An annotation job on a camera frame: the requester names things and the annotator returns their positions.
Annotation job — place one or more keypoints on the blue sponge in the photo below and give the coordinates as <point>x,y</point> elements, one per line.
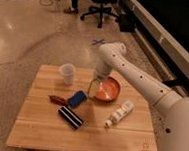
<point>77,99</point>

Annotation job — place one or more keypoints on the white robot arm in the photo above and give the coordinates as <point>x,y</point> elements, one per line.
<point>173,107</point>

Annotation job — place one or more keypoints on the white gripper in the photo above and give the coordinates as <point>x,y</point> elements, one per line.
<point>101,75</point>

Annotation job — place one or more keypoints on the black box on floor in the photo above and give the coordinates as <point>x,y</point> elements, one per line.
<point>127,22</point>

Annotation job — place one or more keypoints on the black office chair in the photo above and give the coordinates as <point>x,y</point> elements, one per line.
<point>101,10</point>

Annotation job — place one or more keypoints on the wooden table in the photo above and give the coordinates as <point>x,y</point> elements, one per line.
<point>38,125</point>

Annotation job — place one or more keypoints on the orange bowl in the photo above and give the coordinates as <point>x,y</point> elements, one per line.
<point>111,90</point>

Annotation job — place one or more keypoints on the white plastic bottle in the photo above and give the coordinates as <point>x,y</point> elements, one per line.
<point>119,113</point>

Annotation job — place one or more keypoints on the black white striped box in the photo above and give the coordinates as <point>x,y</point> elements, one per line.
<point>70,117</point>

